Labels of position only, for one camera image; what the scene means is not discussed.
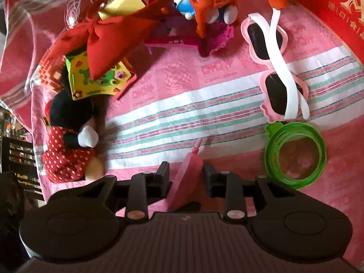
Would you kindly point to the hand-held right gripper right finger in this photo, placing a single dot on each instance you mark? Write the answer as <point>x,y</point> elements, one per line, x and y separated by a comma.
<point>209,179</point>

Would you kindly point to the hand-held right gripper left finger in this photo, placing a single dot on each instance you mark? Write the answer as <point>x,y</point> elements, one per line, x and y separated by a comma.
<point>165,179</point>

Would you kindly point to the pink plastic toy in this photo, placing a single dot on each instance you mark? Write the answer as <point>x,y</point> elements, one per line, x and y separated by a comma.
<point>184,182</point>

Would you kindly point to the red bow headband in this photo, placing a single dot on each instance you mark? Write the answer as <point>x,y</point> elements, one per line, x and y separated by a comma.
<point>113,39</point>

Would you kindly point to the red cardboard box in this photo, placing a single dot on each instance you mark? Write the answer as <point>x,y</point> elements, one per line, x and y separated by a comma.
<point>341,20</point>

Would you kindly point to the red polka dot mouse plush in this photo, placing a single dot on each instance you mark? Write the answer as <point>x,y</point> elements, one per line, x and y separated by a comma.
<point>65,153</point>

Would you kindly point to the pink heart sunglasses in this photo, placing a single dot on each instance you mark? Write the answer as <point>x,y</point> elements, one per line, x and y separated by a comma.
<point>281,71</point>

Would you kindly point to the pink plastic toy basket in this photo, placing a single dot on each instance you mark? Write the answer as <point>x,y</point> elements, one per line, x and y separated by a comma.
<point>216,39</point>

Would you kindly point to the dark wooden chair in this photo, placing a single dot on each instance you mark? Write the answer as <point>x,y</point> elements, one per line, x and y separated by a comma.
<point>20,159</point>

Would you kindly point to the red patterned packet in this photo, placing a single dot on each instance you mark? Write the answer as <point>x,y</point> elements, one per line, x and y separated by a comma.
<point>48,74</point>

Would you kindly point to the blue and white cat doll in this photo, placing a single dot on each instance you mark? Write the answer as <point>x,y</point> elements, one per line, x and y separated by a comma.
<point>186,7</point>

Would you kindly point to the clear printed plastic bag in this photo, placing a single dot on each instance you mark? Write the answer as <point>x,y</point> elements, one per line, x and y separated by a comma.
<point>74,8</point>

